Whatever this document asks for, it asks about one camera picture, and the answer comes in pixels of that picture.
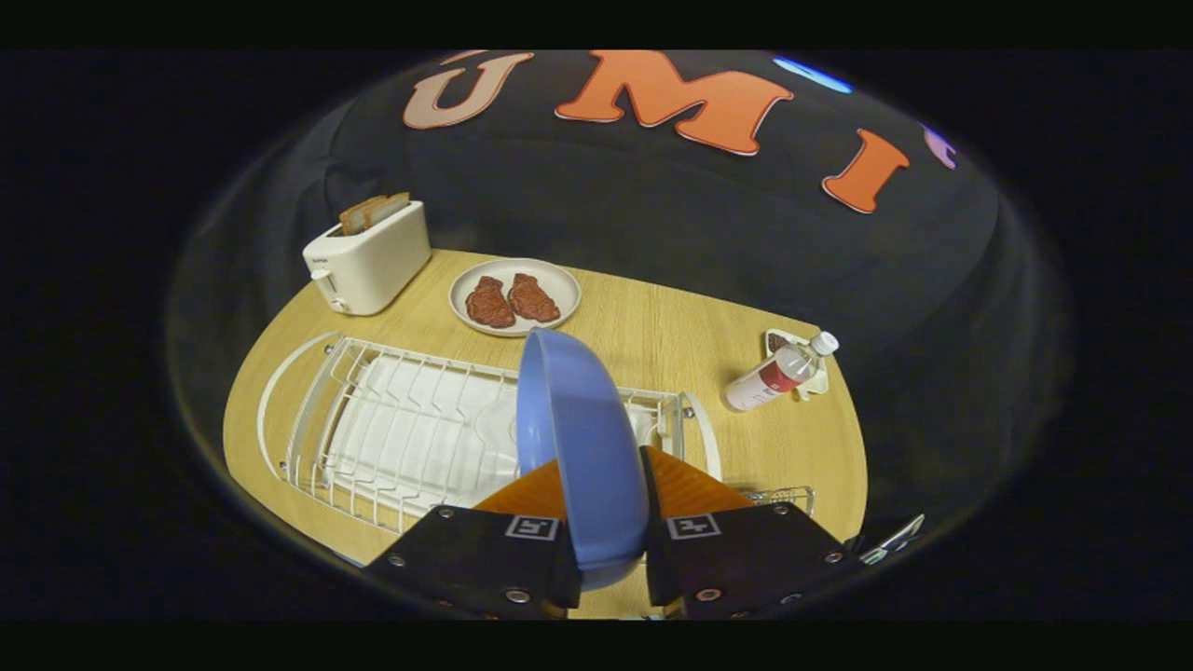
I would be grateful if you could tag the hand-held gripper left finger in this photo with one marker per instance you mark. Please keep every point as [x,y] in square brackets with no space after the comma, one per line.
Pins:
[466,559]

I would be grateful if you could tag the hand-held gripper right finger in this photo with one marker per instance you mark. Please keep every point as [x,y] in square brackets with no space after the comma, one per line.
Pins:
[736,564]

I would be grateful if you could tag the blue plate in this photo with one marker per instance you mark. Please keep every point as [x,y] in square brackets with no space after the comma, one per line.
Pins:
[587,447]

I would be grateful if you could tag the white divided condiment dish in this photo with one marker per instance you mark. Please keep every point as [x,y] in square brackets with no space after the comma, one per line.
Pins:
[781,337]

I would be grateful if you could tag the white plate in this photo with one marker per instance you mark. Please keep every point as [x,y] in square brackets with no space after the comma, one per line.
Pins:
[559,284]

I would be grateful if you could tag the dark chair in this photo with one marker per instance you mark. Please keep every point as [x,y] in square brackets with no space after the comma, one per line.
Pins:
[893,542]

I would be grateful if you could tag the red label water bottle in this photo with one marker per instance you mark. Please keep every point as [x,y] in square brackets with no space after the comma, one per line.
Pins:
[774,377]

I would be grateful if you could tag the brown meat piece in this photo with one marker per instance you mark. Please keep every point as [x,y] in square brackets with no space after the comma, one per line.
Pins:
[533,298]
[489,303]

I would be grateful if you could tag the white toaster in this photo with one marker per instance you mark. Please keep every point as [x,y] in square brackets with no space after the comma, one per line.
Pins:
[373,266]

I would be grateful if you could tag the brown toast slice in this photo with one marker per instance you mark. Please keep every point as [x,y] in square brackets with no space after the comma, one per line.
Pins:
[359,216]
[391,208]

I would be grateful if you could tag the black backdrop cloth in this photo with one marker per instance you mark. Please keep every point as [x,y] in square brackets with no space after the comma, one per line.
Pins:
[652,205]

